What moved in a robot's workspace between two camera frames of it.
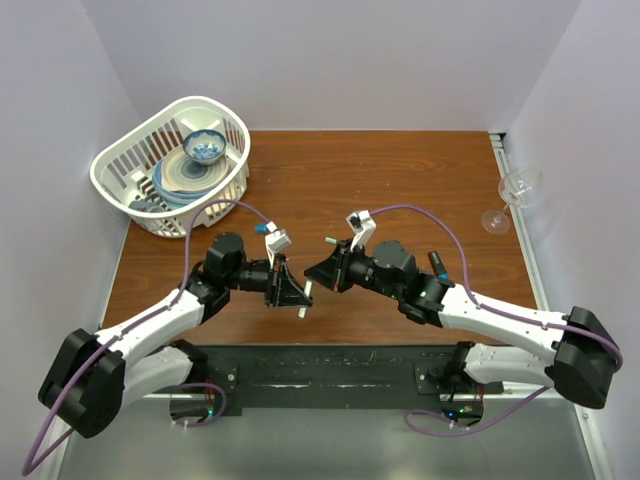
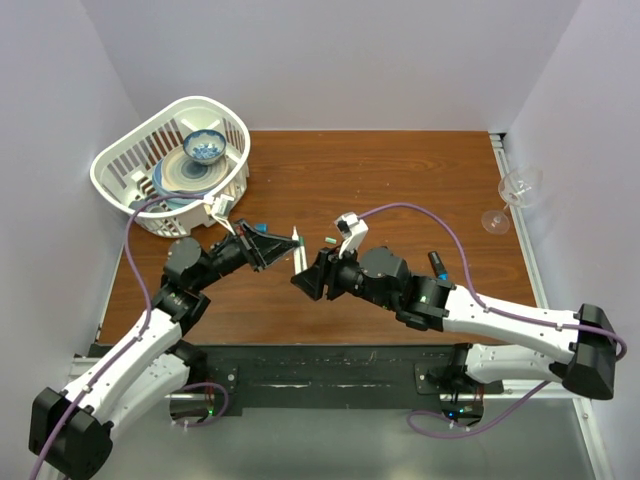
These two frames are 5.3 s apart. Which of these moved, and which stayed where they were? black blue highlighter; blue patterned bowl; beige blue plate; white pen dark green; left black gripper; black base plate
Moved: left black gripper; white pen dark green
Stayed: beige blue plate; black base plate; blue patterned bowl; black blue highlighter
